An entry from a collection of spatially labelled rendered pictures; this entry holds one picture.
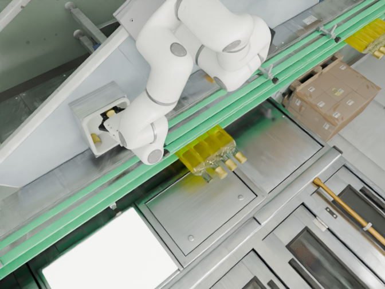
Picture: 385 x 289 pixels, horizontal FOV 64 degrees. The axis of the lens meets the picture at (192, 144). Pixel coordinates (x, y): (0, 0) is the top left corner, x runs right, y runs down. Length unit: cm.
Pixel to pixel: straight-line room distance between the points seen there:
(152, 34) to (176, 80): 11
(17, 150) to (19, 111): 67
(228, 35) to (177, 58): 11
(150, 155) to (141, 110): 18
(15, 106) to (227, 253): 126
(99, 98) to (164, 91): 41
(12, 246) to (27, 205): 14
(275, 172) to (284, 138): 21
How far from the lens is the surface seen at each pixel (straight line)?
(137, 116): 76
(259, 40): 85
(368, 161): 579
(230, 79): 91
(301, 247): 144
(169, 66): 65
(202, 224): 132
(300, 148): 164
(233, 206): 136
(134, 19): 98
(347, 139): 587
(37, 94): 183
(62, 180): 125
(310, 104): 500
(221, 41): 64
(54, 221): 122
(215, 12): 66
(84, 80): 105
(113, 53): 104
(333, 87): 538
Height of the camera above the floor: 147
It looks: 22 degrees down
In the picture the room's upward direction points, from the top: 137 degrees clockwise
